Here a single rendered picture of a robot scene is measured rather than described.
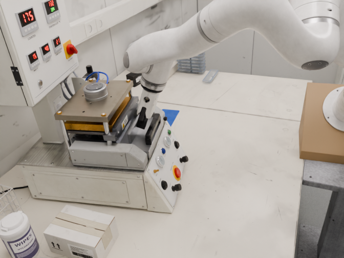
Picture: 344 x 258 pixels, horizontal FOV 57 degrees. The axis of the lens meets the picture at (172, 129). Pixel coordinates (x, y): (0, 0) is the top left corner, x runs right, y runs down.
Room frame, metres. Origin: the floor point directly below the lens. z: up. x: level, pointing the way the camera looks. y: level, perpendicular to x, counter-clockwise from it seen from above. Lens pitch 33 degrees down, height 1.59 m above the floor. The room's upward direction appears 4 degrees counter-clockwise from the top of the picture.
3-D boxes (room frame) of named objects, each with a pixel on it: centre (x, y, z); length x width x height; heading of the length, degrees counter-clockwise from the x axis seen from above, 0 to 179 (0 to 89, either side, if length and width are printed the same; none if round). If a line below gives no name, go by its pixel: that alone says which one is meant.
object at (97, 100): (1.02, 0.28, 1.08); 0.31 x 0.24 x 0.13; 167
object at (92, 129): (1.01, 0.25, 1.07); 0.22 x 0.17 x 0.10; 167
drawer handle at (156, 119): (0.95, 0.07, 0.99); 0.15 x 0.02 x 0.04; 167
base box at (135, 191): (1.01, 0.24, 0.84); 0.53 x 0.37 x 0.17; 77
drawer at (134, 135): (0.99, 0.20, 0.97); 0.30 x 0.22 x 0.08; 77
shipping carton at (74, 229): (0.68, 0.30, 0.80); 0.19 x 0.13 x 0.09; 65
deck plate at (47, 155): (1.01, 0.28, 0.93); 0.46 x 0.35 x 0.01; 77
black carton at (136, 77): (1.79, 0.20, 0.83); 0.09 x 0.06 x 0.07; 142
